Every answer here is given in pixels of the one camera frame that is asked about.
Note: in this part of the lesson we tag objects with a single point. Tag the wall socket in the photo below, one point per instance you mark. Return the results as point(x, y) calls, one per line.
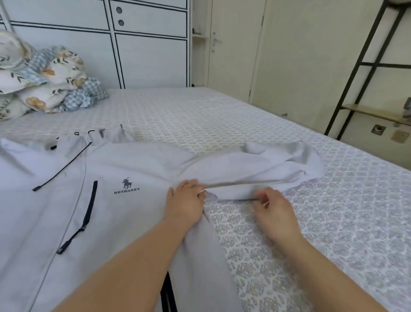
point(378, 129)

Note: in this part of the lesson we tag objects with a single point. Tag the white door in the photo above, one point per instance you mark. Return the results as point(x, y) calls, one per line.
point(231, 45)

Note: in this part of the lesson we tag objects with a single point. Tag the bed with grey patterned sheet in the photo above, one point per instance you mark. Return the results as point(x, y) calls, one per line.
point(257, 116)

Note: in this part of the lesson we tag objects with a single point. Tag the white wardrobe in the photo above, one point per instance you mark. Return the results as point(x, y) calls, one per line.
point(128, 45)

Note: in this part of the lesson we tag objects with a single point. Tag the light blue hooded jacket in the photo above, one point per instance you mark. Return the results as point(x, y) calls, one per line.
point(128, 167)

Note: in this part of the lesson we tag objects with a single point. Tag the black metal rack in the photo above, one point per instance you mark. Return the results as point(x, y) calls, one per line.
point(359, 77)

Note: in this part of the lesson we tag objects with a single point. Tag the person's left hand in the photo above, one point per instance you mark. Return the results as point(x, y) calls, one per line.
point(185, 204)

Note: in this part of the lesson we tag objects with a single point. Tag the floral bunched quilt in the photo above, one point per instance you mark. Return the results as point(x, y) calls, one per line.
point(80, 96)

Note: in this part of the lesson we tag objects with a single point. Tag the person's left forearm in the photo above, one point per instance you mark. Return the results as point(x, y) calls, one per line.
point(122, 276)

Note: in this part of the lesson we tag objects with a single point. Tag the person's right forearm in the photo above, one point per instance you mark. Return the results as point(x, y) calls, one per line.
point(327, 276)

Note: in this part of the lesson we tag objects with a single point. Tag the person's right hand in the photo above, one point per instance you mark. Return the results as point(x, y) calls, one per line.
point(276, 215)

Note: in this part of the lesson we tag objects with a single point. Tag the beige wall switch panel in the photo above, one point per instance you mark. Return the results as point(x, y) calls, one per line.
point(400, 135)

